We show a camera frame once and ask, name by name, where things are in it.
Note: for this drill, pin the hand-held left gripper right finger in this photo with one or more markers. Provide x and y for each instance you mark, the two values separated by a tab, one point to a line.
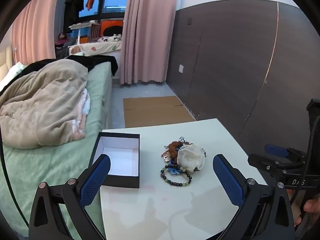
228	182

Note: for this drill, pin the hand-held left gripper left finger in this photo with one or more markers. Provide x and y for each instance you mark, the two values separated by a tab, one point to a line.
95	177

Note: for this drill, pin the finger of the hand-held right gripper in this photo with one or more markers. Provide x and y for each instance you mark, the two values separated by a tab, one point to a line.
260	162
276	150

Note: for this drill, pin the black box with white inside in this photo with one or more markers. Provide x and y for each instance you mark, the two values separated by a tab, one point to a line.
120	160

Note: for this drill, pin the white organza scrunchie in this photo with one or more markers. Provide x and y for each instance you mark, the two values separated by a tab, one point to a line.
190	157

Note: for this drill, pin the person's right hand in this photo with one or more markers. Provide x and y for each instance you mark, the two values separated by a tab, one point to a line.
312	205

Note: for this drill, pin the pink and white cloth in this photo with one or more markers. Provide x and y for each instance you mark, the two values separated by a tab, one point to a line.
85	105

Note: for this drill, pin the bed with green sheet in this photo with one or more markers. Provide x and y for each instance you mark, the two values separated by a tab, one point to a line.
100	61
97	92

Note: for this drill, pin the brown cardboard sheet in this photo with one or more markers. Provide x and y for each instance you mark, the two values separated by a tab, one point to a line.
155	112

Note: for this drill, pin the beige blanket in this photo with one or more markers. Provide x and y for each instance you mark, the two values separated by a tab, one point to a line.
45	100

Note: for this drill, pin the floral window seat cushion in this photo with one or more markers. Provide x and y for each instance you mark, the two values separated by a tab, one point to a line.
100	47

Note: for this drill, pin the white pillow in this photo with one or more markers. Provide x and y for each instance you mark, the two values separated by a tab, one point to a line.
12	73

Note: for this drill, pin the pink plush toy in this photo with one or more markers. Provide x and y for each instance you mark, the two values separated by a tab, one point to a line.
62	40

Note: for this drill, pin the black and white plush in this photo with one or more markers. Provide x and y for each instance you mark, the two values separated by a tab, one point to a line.
116	37

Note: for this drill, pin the blue storage box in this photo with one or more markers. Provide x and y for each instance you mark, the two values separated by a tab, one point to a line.
85	33

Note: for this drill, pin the beige padded headboard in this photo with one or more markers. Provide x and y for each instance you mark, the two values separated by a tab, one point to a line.
5	60

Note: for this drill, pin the small white rack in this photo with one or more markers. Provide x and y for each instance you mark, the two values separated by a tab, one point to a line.
80	25

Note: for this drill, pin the orange box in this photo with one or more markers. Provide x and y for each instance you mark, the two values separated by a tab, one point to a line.
107	25

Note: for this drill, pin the pink curtain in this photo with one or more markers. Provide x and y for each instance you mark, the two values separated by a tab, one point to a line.
35	30
147	30

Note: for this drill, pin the dark framed window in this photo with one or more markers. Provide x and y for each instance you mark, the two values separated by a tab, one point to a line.
112	2

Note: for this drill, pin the black hanging clothes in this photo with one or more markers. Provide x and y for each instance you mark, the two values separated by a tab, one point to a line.
75	2

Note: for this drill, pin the white wall socket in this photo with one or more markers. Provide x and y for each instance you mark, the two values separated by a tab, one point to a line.
181	68

